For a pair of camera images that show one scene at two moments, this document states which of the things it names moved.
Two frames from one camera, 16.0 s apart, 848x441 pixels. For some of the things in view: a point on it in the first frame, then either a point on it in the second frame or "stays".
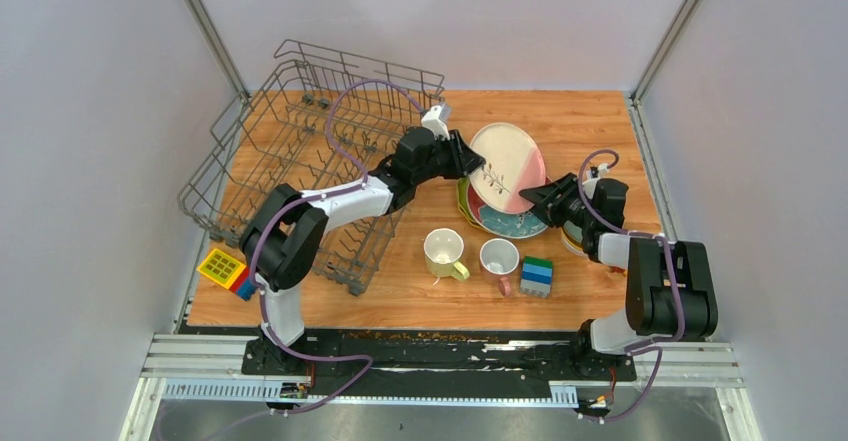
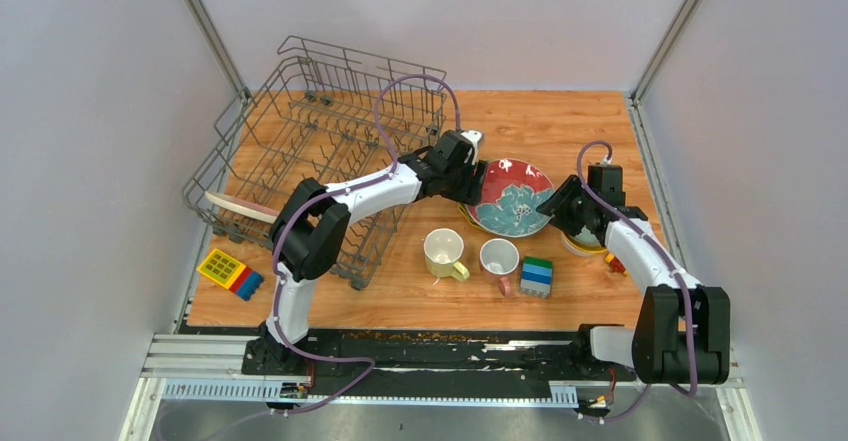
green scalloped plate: x=461 y=192 stays
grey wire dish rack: x=318 y=120 stays
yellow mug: x=443 y=249 stays
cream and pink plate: x=514 y=162 -> x=242 y=207
